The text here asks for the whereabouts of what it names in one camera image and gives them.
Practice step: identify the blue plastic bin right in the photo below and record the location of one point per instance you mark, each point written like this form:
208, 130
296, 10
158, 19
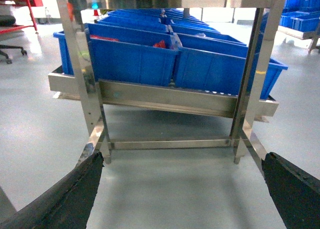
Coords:
209, 64

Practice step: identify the stainless steel flow rack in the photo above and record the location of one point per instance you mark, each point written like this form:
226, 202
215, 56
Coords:
243, 108

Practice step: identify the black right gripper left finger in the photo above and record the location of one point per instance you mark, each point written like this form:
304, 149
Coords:
67, 204

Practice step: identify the blue plastic bin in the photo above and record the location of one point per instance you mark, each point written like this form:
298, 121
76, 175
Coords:
209, 64
129, 55

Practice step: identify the red metal table frame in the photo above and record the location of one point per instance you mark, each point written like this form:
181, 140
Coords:
23, 12

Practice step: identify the blue plastic bin left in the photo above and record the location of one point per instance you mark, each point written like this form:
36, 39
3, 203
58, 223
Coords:
129, 55

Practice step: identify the blue bin far right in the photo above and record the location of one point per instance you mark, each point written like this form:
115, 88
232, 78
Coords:
300, 15

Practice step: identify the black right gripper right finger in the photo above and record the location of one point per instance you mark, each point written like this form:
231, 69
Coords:
295, 193

